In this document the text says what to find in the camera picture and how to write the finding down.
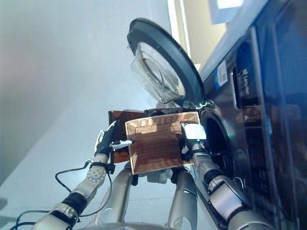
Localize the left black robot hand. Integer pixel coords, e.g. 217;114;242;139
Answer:
94;121;135;157

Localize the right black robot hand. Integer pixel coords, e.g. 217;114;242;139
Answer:
179;122;208;160

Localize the rectangular wicker laundry basket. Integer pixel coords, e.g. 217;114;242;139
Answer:
124;111;202;175

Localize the dark grey washing machine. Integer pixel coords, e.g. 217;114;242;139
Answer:
199;0;307;230

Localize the glossy brown stool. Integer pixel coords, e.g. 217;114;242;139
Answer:
107;107;193;165

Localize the clear plastic bag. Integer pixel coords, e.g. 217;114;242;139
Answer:
95;162;135;226

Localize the blue white energy label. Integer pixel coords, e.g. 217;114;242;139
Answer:
217;59;229;88

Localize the right silver robot leg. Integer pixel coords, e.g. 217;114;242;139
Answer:
166;169;199;230

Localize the round glass washer door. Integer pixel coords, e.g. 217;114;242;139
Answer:
126;18;206;105

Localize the silver robot torso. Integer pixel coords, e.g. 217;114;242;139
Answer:
95;221;169;230

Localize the white counter cabinet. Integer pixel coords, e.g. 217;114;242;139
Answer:
167;0;246;70

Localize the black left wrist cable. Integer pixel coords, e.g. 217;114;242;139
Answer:
15;158;114;230

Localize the white appliance enclosure cabinet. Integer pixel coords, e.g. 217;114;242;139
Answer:
200;23;255;80

